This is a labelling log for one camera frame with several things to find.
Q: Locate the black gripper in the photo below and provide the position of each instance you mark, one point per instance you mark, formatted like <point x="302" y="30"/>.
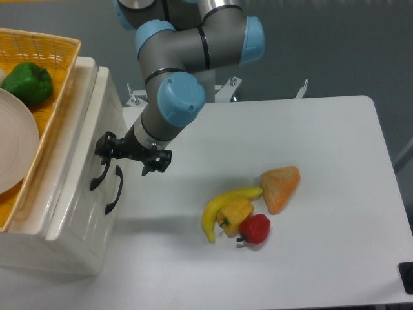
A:
<point x="136" y="145"/>

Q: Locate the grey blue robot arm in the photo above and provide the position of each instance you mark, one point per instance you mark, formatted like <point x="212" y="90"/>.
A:
<point x="173" y="45"/>

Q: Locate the white drawer cabinet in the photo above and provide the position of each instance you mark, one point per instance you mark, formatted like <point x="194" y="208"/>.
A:
<point x="25" y="244"/>

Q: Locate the yellow banana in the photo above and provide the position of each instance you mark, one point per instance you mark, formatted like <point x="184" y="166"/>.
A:
<point x="208" y="218"/>

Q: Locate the beige plate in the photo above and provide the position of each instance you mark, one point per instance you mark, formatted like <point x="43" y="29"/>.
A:
<point x="19" y="140"/>

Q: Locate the yellow bell pepper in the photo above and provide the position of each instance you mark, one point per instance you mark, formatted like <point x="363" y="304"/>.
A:
<point x="233" y="214"/>

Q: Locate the green bell pepper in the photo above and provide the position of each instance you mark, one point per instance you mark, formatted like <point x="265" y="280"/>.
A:
<point x="30" y="83"/>

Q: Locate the yellow woven basket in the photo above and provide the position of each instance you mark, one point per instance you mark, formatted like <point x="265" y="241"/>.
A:
<point x="58" y="55"/>

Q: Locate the red bell pepper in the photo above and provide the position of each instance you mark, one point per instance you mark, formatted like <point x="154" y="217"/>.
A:
<point x="254" y="230"/>

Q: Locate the orange triangular bread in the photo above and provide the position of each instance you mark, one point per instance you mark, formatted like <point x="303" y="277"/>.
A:
<point x="278" y="186"/>

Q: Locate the black object at table edge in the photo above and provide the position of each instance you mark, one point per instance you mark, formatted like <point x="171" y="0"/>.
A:
<point x="406" y="273"/>

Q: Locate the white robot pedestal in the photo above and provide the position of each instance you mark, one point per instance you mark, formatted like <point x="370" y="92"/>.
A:
<point x="207" y="79"/>

